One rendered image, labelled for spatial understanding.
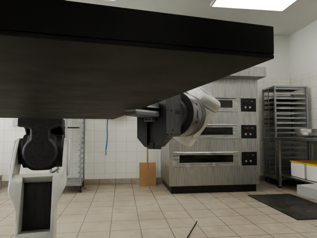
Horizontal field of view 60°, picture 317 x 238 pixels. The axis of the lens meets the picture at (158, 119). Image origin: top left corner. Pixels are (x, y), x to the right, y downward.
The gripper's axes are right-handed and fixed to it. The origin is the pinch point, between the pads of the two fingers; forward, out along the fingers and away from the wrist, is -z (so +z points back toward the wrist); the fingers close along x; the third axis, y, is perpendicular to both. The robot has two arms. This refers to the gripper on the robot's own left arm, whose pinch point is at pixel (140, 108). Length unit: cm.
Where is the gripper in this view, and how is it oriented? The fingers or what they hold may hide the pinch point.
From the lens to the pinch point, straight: 42.3
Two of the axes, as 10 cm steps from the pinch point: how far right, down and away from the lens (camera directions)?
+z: 4.8, 0.4, 8.8
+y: 8.8, -0.3, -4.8
